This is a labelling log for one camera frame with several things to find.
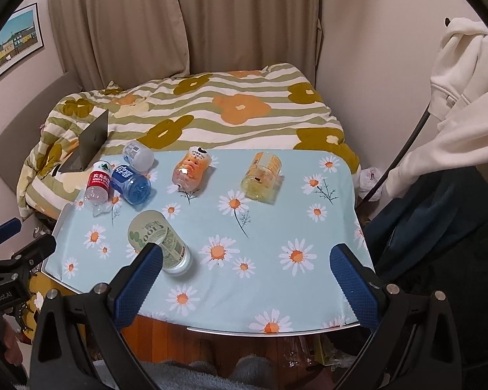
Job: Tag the green label plastic bottle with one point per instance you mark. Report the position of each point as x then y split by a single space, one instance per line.
154 231

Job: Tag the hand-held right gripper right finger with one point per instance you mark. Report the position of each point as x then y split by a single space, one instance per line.
353 284

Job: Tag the orange drink bottle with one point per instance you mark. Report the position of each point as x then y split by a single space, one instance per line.
191 168

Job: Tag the wall poster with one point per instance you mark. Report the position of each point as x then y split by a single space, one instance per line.
12 44

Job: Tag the dark blue garment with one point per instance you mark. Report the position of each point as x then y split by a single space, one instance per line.
431 211

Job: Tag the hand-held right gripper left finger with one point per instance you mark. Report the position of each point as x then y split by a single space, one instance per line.
140 280

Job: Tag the blue label water bottle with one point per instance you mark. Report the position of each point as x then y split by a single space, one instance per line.
129 182

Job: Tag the clear white label bottle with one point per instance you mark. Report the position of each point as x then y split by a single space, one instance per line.
136 155

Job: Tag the beige curtain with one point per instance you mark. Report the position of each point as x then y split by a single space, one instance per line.
248 16
114 20

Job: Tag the yellow patterned cloth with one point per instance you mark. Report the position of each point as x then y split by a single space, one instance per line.
31 288

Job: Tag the black curved rod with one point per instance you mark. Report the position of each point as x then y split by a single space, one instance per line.
411 138

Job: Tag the black fleece garment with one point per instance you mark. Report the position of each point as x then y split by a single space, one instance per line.
471 264

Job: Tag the blue daisy tablecloth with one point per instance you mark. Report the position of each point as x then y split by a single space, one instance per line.
252 260

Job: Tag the green yellow packet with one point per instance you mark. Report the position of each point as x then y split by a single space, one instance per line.
323 353

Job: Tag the striped floral blanket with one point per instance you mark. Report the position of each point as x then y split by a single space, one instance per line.
236 126

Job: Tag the white plastic bag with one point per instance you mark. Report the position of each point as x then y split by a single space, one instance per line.
368 183

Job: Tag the grey padded headboard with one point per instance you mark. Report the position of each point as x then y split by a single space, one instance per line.
24 124

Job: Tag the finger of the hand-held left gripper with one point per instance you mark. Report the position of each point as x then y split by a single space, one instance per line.
6 228
34 248

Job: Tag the person's left hand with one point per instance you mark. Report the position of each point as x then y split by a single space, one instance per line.
9 343

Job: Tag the red label water bottle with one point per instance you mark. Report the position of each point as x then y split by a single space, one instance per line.
99 183

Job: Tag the white hoodie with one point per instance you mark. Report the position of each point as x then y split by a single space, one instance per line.
465 89

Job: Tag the grey laptop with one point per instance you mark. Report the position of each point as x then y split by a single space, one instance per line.
91 139

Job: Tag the yellow drink bottle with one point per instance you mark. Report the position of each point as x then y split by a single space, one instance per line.
262 176

